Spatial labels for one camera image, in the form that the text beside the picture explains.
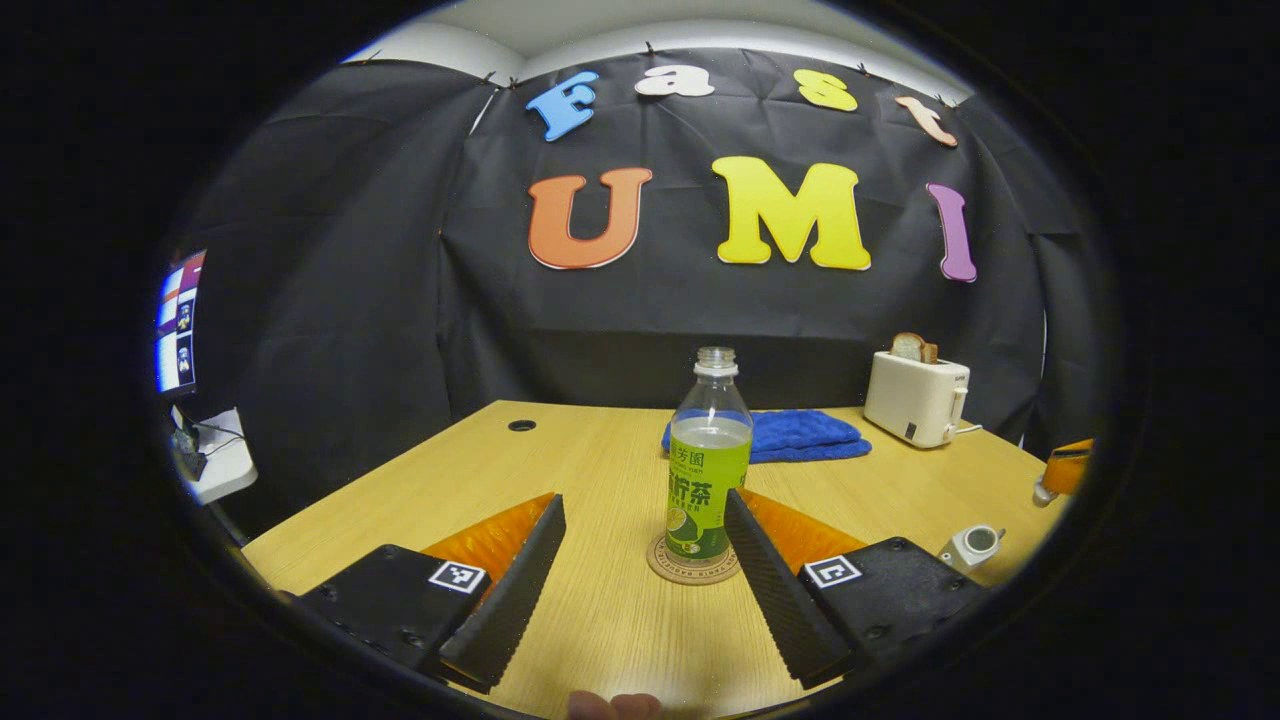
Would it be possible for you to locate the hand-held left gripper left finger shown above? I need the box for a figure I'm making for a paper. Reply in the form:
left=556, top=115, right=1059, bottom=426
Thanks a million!
left=297, top=493, right=567, bottom=694

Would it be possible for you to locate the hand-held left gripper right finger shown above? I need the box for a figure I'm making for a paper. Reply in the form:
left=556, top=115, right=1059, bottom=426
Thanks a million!
left=723, top=488, right=991, bottom=691

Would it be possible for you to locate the round cork coaster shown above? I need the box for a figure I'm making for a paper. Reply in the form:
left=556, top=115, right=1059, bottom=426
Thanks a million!
left=646, top=532, right=743, bottom=587

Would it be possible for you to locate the green label water bottle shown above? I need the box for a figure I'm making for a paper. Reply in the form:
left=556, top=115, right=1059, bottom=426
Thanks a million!
left=664, top=347, right=754, bottom=563

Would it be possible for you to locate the white ceramic teacup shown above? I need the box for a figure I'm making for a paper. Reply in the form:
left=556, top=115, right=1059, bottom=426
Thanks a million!
left=937, top=524, right=1007, bottom=575

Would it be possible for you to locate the blue folded towel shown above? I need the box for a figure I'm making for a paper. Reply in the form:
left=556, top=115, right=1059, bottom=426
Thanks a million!
left=661, top=409, right=872, bottom=464

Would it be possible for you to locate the white toaster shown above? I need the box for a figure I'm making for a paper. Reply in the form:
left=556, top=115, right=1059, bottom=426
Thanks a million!
left=864, top=350, right=972, bottom=449

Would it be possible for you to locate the white side desk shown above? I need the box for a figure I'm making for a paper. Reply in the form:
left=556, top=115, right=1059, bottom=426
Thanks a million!
left=170, top=405, right=259, bottom=506

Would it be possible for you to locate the black backdrop cloth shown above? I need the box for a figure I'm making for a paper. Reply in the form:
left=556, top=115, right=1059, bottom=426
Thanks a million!
left=170, top=45, right=1101, bottom=521

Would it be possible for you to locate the black keyboard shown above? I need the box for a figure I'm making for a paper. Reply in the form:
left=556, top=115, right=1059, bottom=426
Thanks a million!
left=172, top=430, right=209, bottom=483

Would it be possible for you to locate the computer monitor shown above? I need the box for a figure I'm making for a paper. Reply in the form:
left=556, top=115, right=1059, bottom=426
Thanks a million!
left=155, top=250, right=208, bottom=394

